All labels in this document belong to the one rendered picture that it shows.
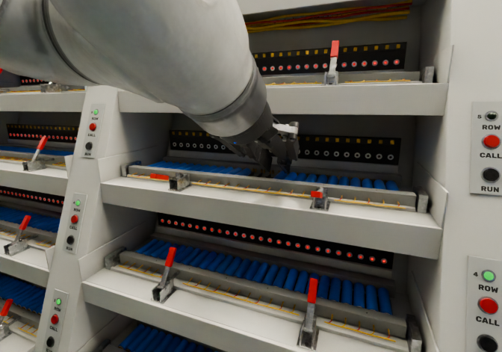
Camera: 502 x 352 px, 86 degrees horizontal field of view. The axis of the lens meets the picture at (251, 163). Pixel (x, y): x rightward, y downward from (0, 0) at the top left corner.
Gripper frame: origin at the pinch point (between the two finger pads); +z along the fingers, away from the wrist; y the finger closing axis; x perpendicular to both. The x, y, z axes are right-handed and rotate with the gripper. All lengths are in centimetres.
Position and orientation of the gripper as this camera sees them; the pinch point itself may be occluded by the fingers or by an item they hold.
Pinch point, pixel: (274, 160)
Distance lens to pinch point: 50.0
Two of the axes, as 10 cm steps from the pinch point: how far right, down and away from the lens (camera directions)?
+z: 3.2, 3.1, 8.9
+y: -9.3, -0.8, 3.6
